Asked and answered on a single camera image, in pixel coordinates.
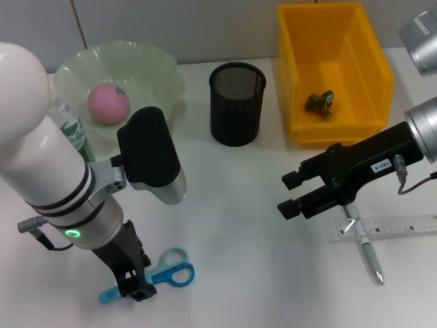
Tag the green plastic wrapper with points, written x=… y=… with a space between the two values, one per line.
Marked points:
x=317 y=102

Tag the grey mechanical pen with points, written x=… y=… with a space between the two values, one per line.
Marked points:
x=370 y=259

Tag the yellow plastic bin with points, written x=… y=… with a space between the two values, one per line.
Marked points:
x=327 y=61

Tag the clear plastic ruler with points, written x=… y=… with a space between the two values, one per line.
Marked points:
x=399 y=229

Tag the blue capped scissors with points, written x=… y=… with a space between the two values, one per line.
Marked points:
x=177 y=273

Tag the clear green-label water bottle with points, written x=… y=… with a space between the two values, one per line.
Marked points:
x=76 y=136

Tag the pale green wavy fruit bowl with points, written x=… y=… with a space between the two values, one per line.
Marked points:
x=147 y=85

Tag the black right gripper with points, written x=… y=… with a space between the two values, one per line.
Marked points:
x=358 y=167

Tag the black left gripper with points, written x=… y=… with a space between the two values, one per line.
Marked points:
x=126 y=249

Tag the pink toy peach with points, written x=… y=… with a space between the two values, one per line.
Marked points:
x=107 y=104

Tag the black mesh pen holder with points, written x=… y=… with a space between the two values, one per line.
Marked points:
x=235 y=112

